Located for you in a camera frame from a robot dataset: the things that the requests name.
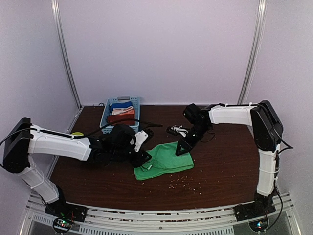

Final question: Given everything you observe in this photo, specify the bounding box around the green microfiber towel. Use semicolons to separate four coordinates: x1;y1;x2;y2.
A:
134;141;194;181

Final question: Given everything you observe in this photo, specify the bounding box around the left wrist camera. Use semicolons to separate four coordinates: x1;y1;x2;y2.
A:
109;124;154;152

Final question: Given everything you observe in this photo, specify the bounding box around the light blue plastic basket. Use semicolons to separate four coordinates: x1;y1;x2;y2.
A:
99;96;140;134

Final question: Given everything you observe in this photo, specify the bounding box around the orange white rolled towel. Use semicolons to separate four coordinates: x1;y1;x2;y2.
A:
112;106;135;115

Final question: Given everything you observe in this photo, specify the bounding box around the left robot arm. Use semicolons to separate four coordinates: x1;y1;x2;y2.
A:
1;117;154;217

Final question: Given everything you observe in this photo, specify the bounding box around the left aluminium post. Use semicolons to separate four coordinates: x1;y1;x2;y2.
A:
51;0;82;109

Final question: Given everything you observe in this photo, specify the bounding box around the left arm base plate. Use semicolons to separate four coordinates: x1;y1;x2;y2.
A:
45;204;88;222

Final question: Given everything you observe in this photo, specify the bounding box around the blue rolled towel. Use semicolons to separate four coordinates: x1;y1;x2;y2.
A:
109;101;133;112

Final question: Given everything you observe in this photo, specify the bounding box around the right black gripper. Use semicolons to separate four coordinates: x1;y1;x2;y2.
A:
176;123;211;156

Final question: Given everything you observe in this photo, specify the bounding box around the dark red towel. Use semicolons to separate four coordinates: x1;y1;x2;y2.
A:
107;114;135;126

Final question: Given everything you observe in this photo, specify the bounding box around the aluminium post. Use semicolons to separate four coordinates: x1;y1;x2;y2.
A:
237;0;268;104
51;0;82;109

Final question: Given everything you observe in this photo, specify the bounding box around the right aluminium post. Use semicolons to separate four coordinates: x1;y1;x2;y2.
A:
237;0;268;104

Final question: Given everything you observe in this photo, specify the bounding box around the yellow green bowl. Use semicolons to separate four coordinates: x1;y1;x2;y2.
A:
71;132;84;136

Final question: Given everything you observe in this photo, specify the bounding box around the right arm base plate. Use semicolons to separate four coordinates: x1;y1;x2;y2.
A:
233;202;276;221

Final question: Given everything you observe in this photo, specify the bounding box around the aluminium front rail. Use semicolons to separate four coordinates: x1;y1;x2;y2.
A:
19;192;301;235

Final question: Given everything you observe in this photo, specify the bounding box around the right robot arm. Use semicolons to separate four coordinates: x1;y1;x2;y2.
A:
176;100;285;216

